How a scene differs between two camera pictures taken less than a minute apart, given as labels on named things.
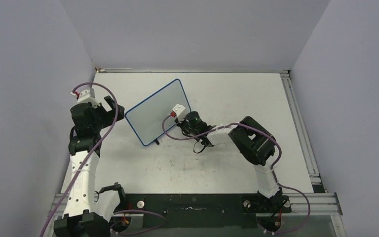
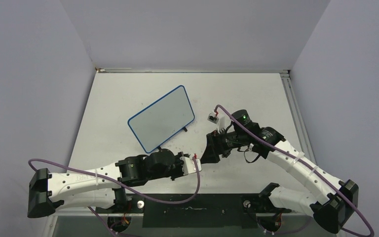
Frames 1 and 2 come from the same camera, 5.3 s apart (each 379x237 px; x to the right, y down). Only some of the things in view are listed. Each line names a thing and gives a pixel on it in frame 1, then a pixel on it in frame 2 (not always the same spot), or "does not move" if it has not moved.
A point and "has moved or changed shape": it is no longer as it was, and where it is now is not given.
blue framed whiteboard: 146,118 has moved or changed shape
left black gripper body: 101,120 → 174,170
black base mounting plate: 197,211 does not move
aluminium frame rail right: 300,128 does not move
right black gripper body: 184,127 → 227,141
